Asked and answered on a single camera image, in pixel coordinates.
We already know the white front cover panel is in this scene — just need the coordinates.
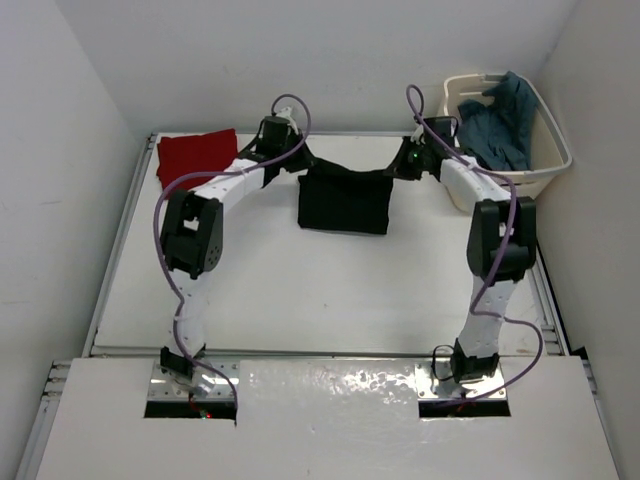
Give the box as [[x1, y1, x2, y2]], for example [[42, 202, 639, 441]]
[[38, 357, 617, 479]]

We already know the cream plastic laundry basket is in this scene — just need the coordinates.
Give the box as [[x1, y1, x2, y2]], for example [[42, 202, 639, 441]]
[[438, 73, 572, 198]]

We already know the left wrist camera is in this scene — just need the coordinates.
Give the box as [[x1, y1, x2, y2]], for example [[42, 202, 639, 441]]
[[276, 106, 299, 134]]

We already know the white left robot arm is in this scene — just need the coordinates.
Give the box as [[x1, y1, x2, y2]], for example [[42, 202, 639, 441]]
[[154, 107, 313, 379]]

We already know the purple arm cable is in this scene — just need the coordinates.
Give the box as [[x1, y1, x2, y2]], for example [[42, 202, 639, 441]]
[[152, 93, 312, 416], [404, 83, 545, 401]]

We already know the red t shirt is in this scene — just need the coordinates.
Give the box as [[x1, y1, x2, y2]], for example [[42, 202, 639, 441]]
[[156, 129, 238, 189]]

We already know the teal t shirt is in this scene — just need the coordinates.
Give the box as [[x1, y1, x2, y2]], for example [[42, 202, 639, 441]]
[[457, 71, 538, 171]]

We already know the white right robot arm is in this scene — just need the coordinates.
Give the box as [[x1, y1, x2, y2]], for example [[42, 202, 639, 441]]
[[384, 117, 536, 382]]

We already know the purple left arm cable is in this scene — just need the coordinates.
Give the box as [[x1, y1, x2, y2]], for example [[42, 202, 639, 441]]
[[152, 93, 312, 416]]

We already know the black t shirt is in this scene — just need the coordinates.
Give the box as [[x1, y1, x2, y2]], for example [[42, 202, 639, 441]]
[[297, 159, 394, 235]]

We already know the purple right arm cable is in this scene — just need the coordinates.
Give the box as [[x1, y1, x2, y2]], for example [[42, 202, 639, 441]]
[[404, 83, 545, 401]]

